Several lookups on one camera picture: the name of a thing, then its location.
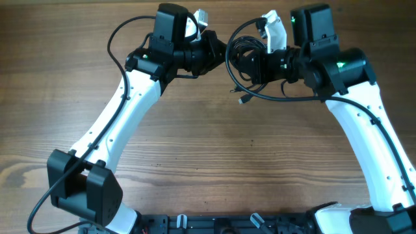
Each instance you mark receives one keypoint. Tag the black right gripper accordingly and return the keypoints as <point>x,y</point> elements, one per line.
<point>259,74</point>

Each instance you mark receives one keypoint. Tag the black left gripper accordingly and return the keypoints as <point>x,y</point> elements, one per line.
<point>209,38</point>

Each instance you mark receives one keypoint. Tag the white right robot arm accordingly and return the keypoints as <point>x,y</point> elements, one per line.
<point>346,83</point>

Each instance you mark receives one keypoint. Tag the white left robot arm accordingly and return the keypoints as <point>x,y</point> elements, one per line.
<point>82,180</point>

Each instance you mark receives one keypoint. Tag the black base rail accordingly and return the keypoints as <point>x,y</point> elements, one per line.
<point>254,223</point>

